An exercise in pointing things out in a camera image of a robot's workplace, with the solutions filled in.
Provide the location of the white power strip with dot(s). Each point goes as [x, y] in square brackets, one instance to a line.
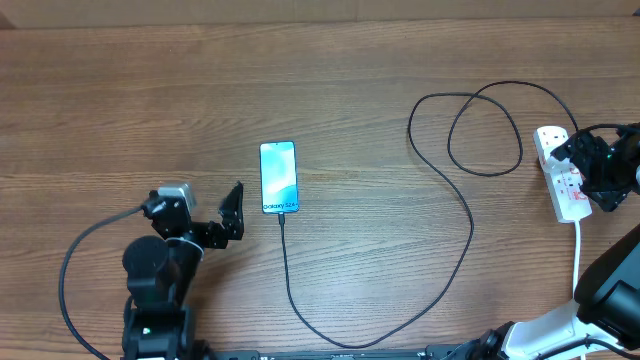
[569, 203]

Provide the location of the white charger plug adapter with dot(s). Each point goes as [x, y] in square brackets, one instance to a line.
[549, 163]

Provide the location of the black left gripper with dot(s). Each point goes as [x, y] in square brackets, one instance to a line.
[217, 237]

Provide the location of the blue Galaxy smartphone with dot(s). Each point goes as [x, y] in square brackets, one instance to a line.
[279, 186]

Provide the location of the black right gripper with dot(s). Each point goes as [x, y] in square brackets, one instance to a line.
[609, 196]

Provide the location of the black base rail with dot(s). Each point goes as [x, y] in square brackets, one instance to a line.
[430, 352]

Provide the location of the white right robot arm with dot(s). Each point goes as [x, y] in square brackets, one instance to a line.
[603, 314]

